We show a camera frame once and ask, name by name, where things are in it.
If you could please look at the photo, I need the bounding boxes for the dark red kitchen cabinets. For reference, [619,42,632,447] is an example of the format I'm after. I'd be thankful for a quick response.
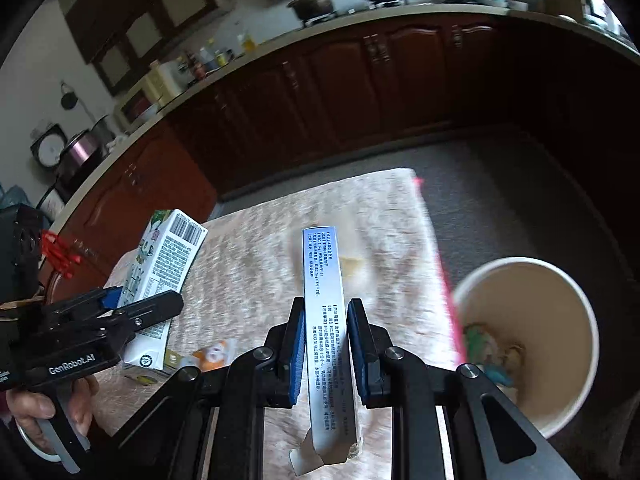
[40,6,639,301]

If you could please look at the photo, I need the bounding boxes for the cardboard box on counter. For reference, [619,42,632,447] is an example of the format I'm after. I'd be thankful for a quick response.
[542,0,585,23]

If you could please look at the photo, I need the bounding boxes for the yellow oil bottle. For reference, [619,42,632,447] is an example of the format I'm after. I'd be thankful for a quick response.
[238,32,256,53]

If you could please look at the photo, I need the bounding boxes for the white kitchen scale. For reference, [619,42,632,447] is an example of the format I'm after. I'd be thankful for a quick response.
[30,124,68,170]

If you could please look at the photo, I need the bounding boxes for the left human hand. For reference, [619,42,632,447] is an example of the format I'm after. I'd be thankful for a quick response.
[6,375,100,455]

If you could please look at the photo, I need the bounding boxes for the white microwave oven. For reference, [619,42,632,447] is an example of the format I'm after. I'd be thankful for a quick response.
[114,75,162,132]

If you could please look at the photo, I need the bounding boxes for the embossed beige tablecloth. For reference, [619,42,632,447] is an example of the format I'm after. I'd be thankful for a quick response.
[96,168,463,479]

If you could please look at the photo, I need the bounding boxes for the steel cooking pot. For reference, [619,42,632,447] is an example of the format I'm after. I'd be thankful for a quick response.
[288,0,335,26]

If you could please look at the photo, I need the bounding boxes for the purple rice cooker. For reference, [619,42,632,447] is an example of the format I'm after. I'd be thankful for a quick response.
[58,129,103,176]

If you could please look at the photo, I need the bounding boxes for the blue white medicine box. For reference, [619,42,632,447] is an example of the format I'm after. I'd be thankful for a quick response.
[290,226,360,476]

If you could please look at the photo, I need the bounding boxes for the green white milk carton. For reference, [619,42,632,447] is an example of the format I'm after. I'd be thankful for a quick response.
[118,208,210,386]

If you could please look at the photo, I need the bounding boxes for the red hanging ornament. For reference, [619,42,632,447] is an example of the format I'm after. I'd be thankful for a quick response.
[38,230,103,283]

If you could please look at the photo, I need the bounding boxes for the white paper trash bucket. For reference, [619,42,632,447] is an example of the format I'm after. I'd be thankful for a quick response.
[452,257,600,438]

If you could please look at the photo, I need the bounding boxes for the upper wall cabinets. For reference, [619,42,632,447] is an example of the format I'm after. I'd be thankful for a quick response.
[58,0,229,96]

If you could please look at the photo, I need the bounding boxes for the orange white snack wrapper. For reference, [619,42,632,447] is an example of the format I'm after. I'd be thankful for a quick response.
[165,339,236,372]

